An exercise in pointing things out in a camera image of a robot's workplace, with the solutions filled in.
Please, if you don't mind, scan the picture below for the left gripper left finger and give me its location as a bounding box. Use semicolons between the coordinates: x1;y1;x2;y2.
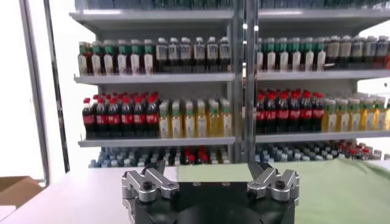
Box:
121;160;180;204

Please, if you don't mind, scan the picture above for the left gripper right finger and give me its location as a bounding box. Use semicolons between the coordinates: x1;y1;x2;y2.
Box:
246;160;301;203

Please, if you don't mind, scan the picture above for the light green printed shirt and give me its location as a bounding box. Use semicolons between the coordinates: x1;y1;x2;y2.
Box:
177;158;390;224

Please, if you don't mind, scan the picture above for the yellow tea bottle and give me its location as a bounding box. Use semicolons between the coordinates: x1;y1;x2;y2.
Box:
196;100;208;138
158;103;171;139
170;102;183;139
322;99;338;133
336;99;350;133
208;101;221;138
384;100;390;131
221;101;234;138
183;101;196;138
360;97;375;131
373;97;387;131
349;99;363;132

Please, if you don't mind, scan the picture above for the green cap tea bottle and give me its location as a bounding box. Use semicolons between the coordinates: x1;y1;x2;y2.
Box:
264;37;277;72
257;38;264;71
303;37;316;72
315;37;327;72
90;41;103;76
277;37;290;72
77;41;90;76
102;40;116;75
289;37;303;72
116;39;129;75
129;39;142;75
142;38;155;75

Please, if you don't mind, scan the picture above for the blue label dark drink bottle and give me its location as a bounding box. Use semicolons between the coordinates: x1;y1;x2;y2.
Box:
364;35;378;68
206;37;220;73
155;37;169;74
219;37;232;73
193;37;207;73
376;35;389;68
168;37;181;74
179;37;193;74
350;35;365;68

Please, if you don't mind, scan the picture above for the brown cardboard box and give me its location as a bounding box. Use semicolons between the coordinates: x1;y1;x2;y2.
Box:
0;175;45;208

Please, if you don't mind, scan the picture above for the beige label dark drink bottle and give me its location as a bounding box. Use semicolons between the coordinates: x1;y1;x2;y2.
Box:
339;35;353;68
325;35;341;68

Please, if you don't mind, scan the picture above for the white side table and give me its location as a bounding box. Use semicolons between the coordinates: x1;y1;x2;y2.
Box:
0;205;16;222

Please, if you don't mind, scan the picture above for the dark window frame post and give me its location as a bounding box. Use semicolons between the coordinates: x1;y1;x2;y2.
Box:
43;0;70;173

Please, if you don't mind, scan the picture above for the grey window frame post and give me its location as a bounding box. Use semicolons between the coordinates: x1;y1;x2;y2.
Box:
18;0;51;185

